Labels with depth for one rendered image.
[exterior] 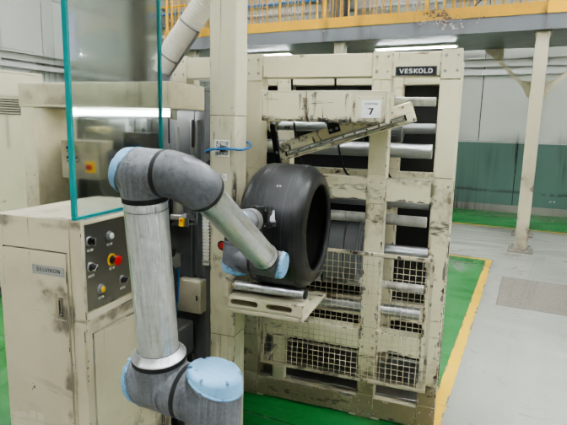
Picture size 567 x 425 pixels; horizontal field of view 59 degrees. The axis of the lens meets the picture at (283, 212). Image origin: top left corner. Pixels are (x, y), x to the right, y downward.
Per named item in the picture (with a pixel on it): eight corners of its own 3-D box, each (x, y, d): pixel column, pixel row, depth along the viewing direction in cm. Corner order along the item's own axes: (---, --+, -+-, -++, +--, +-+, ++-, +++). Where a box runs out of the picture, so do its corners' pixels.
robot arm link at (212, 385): (221, 452, 126) (224, 387, 123) (166, 431, 133) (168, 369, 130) (251, 422, 139) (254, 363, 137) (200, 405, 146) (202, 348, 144)
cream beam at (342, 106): (260, 121, 244) (261, 90, 241) (278, 121, 267) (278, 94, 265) (386, 123, 223) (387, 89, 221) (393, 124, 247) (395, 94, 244)
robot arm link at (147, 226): (170, 431, 134) (146, 154, 112) (119, 412, 141) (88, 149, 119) (202, 397, 147) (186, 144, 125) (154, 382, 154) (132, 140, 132)
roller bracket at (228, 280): (222, 298, 223) (222, 277, 221) (256, 274, 260) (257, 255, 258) (229, 298, 222) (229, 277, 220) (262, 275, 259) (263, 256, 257)
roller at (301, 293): (230, 290, 225) (230, 281, 224) (234, 287, 229) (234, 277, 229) (305, 301, 214) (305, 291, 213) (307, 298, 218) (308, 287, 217)
